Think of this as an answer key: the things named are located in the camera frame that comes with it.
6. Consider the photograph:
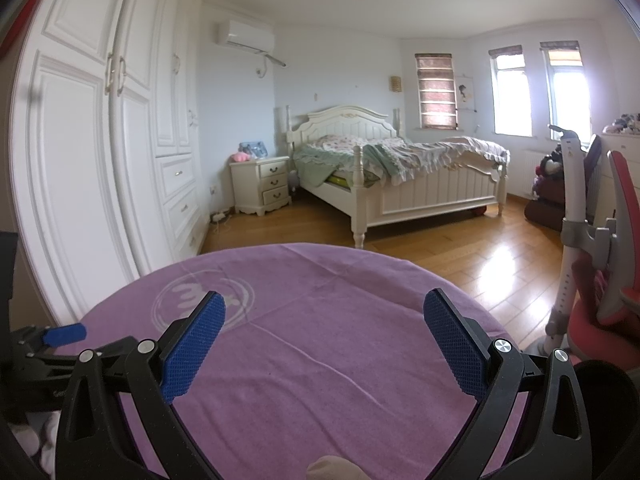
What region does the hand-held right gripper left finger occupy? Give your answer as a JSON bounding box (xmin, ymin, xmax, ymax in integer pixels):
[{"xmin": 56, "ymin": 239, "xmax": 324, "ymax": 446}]
[{"xmin": 54, "ymin": 290, "xmax": 228, "ymax": 480}]

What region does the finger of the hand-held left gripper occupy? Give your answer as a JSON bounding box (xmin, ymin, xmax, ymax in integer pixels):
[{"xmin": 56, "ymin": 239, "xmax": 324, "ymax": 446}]
[
  {"xmin": 27, "ymin": 323, "xmax": 87, "ymax": 349},
  {"xmin": 34, "ymin": 335, "xmax": 139, "ymax": 376}
]

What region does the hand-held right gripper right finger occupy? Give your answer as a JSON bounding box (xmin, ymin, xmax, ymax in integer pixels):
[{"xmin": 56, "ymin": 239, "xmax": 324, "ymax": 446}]
[{"xmin": 422, "ymin": 287, "xmax": 594, "ymax": 480}]

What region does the person's left hand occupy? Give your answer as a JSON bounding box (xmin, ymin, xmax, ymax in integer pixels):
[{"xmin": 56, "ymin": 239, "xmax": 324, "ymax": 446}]
[{"xmin": 9, "ymin": 409, "xmax": 61, "ymax": 479}]

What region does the purple tablecloth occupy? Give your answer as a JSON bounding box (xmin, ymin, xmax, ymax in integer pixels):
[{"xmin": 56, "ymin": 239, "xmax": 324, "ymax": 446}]
[{"xmin": 75, "ymin": 242, "xmax": 527, "ymax": 480}]

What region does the white wooden bed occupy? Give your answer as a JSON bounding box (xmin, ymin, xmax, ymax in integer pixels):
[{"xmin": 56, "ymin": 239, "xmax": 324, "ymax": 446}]
[{"xmin": 284, "ymin": 104, "xmax": 511, "ymax": 250}]

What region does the pale cloth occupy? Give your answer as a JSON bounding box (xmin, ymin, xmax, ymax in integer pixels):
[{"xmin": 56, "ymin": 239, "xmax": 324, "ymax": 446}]
[{"xmin": 305, "ymin": 454, "xmax": 371, "ymax": 480}]

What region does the white nightstand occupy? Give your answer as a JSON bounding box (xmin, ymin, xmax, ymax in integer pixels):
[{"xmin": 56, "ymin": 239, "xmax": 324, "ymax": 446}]
[{"xmin": 228, "ymin": 155, "xmax": 293, "ymax": 217}]

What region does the pile of dark cushions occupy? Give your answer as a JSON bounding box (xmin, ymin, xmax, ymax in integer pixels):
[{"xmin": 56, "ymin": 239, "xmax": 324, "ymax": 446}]
[{"xmin": 523, "ymin": 143, "xmax": 566, "ymax": 231}]

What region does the white wardrobe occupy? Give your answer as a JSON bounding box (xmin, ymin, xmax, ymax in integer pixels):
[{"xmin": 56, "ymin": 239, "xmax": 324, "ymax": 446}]
[{"xmin": 10, "ymin": 0, "xmax": 212, "ymax": 327}]

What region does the floral quilt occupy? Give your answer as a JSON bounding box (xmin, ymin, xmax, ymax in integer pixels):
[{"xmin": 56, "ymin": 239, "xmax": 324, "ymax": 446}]
[{"xmin": 292, "ymin": 134, "xmax": 511, "ymax": 187}]

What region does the white dresser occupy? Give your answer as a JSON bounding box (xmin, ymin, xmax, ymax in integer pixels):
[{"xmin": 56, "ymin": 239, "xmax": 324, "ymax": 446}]
[{"xmin": 597, "ymin": 132, "xmax": 640, "ymax": 197}]

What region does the window with brown blind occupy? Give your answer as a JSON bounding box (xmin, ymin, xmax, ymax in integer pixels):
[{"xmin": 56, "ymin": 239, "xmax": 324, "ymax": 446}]
[{"xmin": 414, "ymin": 52, "xmax": 460, "ymax": 130}]

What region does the bright window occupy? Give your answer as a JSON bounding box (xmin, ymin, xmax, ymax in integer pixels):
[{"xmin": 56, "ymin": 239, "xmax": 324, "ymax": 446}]
[
  {"xmin": 488, "ymin": 44, "xmax": 534, "ymax": 137},
  {"xmin": 539, "ymin": 40, "xmax": 594, "ymax": 142}
]

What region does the row of plush toys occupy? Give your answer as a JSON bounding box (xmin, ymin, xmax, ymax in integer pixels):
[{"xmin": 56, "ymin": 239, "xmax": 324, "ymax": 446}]
[{"xmin": 602, "ymin": 112, "xmax": 640, "ymax": 135}]

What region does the white air conditioner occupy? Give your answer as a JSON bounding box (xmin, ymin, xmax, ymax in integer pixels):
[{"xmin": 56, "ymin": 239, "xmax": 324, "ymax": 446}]
[{"xmin": 214, "ymin": 20, "xmax": 287, "ymax": 67}]

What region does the wall poster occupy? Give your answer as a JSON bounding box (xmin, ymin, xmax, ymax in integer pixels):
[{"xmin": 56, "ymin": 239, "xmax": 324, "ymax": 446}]
[{"xmin": 454, "ymin": 75, "xmax": 476, "ymax": 113}]

